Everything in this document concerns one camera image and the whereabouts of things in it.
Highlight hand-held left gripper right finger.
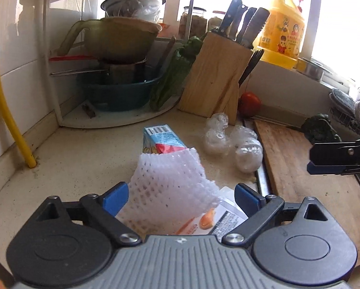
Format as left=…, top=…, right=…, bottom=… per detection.
left=221, top=183, right=332, bottom=245

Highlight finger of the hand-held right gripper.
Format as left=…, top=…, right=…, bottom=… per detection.
left=306, top=161, right=360, bottom=176
left=309, top=139, right=360, bottom=165

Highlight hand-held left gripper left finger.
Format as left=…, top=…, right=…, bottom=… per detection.
left=32, top=182, right=142, bottom=245

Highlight white foam fruit net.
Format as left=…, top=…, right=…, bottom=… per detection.
left=128, top=147, right=223, bottom=228

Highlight wooden cutting board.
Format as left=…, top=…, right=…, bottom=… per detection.
left=253, top=119, right=360, bottom=266

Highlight dark green broccoli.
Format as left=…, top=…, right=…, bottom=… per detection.
left=300, top=113, right=342, bottom=144

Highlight white orange snack packet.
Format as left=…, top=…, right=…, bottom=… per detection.
left=116, top=186, right=249, bottom=237

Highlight crumpled clear plastic wrap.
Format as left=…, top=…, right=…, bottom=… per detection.
left=204, top=112, right=231, bottom=157
left=234, top=138, right=264, bottom=174
left=230, top=124, right=258, bottom=149

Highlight grey scouring pad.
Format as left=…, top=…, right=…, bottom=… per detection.
left=332, top=88, right=357, bottom=112

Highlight blue drink carton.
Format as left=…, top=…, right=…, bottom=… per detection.
left=143, top=124, right=189, bottom=156

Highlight white corner shelf rack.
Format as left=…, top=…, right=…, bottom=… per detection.
left=43, top=0, right=199, bottom=129

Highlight small steel container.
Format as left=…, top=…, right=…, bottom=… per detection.
left=296, top=57, right=327, bottom=82

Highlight red tomato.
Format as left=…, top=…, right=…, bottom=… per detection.
left=238, top=92, right=263, bottom=118

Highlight teal plastic basin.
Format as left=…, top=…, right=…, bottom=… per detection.
left=77, top=66, right=166, bottom=112

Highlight black scissors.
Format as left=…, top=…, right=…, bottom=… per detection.
left=238, top=49, right=265, bottom=87

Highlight wooden knife block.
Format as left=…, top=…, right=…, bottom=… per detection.
left=177, top=31, right=255, bottom=122

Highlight steel pot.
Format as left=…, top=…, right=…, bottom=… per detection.
left=49, top=57, right=148, bottom=85

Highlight light green long pepper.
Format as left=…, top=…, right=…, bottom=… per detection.
left=150, top=53, right=196, bottom=112

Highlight yellow detergent bottle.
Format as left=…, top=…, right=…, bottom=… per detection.
left=256, top=0, right=306, bottom=70

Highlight yellow pipe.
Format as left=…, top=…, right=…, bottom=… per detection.
left=0, top=0, right=37, bottom=168

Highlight dark green pepper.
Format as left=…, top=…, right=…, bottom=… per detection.
left=179, top=35, right=208, bottom=64

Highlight olive green plastic jug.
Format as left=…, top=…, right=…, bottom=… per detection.
left=57, top=16, right=163, bottom=61

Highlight glass jar brown contents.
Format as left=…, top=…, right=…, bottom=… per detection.
left=179, top=6, right=208, bottom=40
left=208, top=10, right=226, bottom=32

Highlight clear plastic bag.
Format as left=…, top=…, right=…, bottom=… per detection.
left=107, top=0, right=163, bottom=22

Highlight steel bowl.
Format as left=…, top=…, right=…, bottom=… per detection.
left=101, top=0, right=166, bottom=23

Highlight steel wire dish rack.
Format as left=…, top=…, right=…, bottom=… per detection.
left=329, top=92, right=360, bottom=139

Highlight red-handled utensil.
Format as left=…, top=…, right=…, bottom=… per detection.
left=48, top=54, right=98, bottom=63

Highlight brown ridged-handle knife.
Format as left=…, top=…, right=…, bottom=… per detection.
left=243, top=7, right=271, bottom=49

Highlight brown-handled utensil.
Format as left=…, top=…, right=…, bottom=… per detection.
left=154, top=35, right=177, bottom=73

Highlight black-handled knife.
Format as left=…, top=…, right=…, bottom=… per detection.
left=218, top=0, right=244, bottom=34
left=236, top=7, right=258, bottom=45
left=229, top=4, right=249, bottom=40

